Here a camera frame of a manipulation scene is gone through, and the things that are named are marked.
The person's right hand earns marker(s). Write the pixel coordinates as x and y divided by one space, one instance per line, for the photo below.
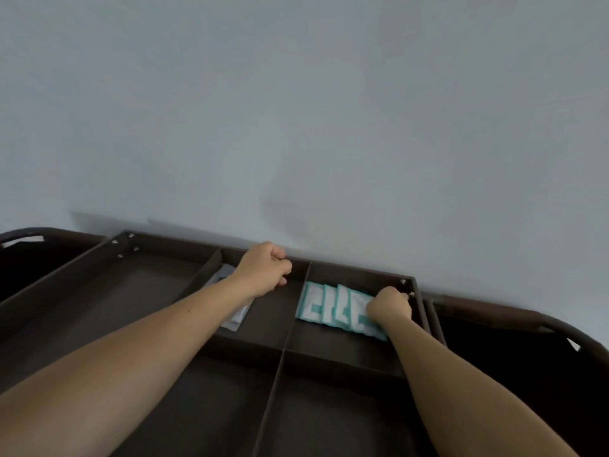
390 309

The person's left hand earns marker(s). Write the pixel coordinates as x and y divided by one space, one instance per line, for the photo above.
261 273

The brown housekeeping cart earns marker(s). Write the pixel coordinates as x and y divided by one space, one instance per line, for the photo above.
142 299

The person's left forearm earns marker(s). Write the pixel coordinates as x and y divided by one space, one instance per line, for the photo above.
109 385

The person's right forearm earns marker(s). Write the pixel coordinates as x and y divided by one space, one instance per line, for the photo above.
466 404

